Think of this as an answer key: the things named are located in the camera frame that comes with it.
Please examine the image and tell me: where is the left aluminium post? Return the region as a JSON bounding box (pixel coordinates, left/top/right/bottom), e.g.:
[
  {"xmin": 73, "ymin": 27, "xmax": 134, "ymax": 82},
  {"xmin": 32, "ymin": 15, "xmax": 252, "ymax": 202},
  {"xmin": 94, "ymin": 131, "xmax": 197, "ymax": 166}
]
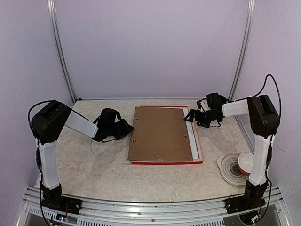
[{"xmin": 47, "ymin": 0, "xmax": 77, "ymax": 104}]

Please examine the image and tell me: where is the aluminium post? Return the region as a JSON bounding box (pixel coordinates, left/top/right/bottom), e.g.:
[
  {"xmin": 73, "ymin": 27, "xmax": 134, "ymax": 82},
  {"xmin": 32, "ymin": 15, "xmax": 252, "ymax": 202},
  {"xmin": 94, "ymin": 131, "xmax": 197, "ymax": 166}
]
[
  {"xmin": 47, "ymin": 0, "xmax": 77, "ymax": 104},
  {"xmin": 228, "ymin": 0, "xmax": 256, "ymax": 101}
]

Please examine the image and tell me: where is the right aluminium post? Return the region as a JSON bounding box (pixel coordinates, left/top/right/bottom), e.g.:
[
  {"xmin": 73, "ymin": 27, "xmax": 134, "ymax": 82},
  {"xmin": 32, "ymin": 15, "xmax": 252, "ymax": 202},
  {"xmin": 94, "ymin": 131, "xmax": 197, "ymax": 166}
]
[{"xmin": 228, "ymin": 0, "xmax": 256, "ymax": 101}]

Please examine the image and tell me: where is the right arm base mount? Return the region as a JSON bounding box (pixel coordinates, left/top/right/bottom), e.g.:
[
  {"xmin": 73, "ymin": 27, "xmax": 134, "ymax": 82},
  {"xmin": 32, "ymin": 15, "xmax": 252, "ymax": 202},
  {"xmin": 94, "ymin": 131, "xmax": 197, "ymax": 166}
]
[{"xmin": 225, "ymin": 196, "xmax": 266, "ymax": 214}]

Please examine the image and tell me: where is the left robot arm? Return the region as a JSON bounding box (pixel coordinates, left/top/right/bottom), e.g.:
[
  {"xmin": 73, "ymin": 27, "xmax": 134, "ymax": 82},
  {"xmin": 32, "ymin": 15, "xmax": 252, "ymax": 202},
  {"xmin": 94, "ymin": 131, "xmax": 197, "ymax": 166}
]
[{"xmin": 28, "ymin": 100, "xmax": 134, "ymax": 210}]

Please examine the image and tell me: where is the cat and books photo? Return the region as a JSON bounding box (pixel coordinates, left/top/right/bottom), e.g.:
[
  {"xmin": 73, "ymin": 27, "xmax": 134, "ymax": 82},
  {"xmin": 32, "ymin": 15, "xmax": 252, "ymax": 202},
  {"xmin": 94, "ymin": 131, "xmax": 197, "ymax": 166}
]
[{"xmin": 185, "ymin": 121, "xmax": 201, "ymax": 161}]

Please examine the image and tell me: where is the brown backing board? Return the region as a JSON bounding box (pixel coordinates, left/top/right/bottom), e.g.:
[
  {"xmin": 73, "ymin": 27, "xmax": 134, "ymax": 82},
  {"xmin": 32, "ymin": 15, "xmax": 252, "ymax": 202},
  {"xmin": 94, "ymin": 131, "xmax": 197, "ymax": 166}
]
[{"xmin": 128, "ymin": 106, "xmax": 193, "ymax": 162}]

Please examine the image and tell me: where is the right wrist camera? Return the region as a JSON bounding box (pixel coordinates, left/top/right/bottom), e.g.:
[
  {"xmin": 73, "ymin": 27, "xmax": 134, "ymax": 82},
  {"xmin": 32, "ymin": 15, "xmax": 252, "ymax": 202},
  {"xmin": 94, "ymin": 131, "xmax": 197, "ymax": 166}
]
[{"xmin": 197, "ymin": 98, "xmax": 207, "ymax": 112}]

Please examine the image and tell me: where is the red wooden picture frame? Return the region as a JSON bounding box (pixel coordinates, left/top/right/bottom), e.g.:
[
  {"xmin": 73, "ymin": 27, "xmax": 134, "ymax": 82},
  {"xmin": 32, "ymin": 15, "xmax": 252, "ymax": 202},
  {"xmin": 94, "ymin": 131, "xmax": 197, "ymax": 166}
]
[{"xmin": 128, "ymin": 105, "xmax": 203, "ymax": 165}]

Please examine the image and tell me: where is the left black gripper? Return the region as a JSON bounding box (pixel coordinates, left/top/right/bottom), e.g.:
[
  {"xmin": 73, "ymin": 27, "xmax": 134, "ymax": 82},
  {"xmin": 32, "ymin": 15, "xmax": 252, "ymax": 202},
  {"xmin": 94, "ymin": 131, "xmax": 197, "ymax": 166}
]
[{"xmin": 107, "ymin": 119, "xmax": 135, "ymax": 140}]

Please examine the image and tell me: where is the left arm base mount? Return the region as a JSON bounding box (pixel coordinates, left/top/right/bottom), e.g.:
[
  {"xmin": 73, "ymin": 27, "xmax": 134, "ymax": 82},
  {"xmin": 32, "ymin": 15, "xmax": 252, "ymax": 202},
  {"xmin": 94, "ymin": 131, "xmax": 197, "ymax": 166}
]
[{"xmin": 41, "ymin": 196, "xmax": 82, "ymax": 215}]

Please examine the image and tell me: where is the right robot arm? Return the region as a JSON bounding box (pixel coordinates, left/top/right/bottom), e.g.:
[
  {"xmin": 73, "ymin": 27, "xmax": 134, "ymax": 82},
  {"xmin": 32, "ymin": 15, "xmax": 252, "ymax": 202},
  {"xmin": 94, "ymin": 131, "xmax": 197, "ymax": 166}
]
[{"xmin": 184, "ymin": 93, "xmax": 281, "ymax": 213}]

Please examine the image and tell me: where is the clear glass plate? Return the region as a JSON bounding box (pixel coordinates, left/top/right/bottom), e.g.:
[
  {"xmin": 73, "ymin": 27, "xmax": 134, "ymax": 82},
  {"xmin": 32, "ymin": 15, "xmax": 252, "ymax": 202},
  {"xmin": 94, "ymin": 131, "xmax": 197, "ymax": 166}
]
[{"xmin": 216, "ymin": 153, "xmax": 249, "ymax": 187}]

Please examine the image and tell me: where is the white orange bowl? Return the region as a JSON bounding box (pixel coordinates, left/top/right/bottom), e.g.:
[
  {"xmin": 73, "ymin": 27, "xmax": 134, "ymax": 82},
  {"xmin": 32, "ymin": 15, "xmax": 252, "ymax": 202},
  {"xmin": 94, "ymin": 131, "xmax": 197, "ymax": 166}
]
[{"xmin": 238, "ymin": 153, "xmax": 254, "ymax": 176}]

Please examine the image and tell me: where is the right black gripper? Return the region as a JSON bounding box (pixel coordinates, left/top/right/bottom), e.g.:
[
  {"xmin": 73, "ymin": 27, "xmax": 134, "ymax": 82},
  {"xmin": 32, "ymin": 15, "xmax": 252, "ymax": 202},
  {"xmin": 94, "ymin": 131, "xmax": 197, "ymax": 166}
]
[{"xmin": 185, "ymin": 108, "xmax": 218, "ymax": 128}]

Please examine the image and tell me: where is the front aluminium rail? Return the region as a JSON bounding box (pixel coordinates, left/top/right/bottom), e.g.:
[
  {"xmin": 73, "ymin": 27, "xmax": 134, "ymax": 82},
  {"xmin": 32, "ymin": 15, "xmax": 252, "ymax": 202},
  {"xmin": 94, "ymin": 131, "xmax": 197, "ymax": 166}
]
[{"xmin": 16, "ymin": 187, "xmax": 291, "ymax": 226}]

